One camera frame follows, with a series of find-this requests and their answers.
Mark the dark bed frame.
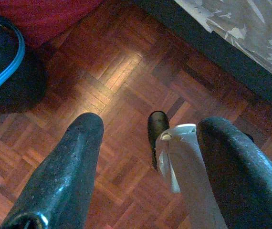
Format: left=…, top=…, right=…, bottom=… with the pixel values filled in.
left=128, top=0, right=272, bottom=117

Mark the red cushion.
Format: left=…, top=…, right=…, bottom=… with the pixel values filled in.
left=0, top=0, right=103, bottom=48

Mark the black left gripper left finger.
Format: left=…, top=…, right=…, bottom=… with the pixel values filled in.
left=0, top=112, right=105, bottom=229

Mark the black trash bin blue rim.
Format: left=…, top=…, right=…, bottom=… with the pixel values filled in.
left=0, top=13, right=48, bottom=110

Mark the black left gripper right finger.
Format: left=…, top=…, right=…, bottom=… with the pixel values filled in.
left=196, top=116, right=272, bottom=229

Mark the beige floral bed sheet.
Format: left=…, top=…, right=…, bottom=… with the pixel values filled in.
left=174, top=0, right=272, bottom=85

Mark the grey robot left leg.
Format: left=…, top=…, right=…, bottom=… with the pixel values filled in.
left=155, top=123, right=229, bottom=229

